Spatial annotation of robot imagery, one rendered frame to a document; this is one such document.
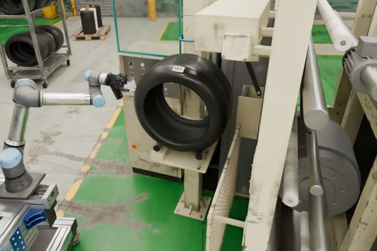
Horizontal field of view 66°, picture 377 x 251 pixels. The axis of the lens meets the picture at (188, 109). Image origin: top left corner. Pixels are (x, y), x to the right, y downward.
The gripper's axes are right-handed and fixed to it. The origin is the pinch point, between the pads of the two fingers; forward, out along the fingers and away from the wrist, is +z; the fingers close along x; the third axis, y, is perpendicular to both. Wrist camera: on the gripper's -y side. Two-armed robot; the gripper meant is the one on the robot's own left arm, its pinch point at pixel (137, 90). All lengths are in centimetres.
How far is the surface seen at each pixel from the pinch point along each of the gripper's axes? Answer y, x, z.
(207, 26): 56, -35, 47
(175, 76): 20.7, -11.7, 27.9
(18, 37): -75, 197, -300
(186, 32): 33.6, 27.1, 20.0
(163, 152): -35.1, -8.0, 23.1
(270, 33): 55, -26, 70
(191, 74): 22.9, -10.0, 35.9
